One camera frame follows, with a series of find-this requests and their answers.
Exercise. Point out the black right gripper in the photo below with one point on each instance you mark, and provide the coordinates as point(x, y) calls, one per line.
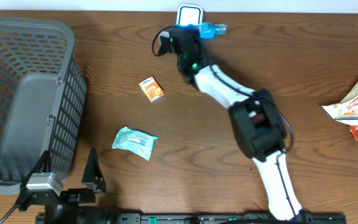
point(197, 33)

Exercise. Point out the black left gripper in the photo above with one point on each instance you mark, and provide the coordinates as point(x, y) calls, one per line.
point(84, 195)

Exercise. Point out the blue mouthwash bottle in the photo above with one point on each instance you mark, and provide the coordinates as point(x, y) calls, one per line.
point(209, 30)

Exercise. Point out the small orange snack pack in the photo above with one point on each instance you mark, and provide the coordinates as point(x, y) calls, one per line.
point(151, 88)

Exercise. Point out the light blue tissue pack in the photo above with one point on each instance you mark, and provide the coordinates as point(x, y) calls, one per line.
point(135, 141)

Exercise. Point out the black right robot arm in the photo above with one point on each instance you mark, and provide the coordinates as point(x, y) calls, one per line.
point(259, 127)

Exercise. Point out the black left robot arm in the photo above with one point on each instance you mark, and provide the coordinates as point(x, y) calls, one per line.
point(71, 213)

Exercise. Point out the white barcode scanner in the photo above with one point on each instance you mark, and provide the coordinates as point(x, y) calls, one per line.
point(188, 14)

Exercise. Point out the grey plastic shopping basket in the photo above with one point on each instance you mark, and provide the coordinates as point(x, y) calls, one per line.
point(42, 98)

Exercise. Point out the black mounting rail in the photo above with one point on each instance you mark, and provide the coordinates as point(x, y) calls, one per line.
point(135, 218)

